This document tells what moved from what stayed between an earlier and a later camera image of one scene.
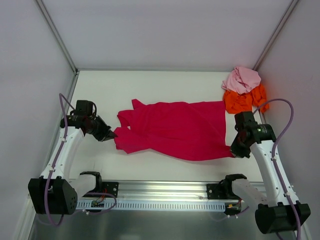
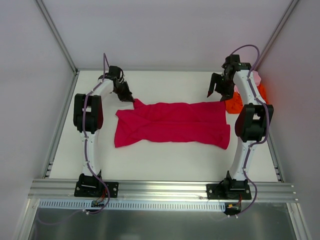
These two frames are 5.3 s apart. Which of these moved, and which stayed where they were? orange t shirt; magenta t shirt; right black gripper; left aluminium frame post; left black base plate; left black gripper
Moved: left black gripper; right black gripper; magenta t shirt
Stayed: left aluminium frame post; orange t shirt; left black base plate
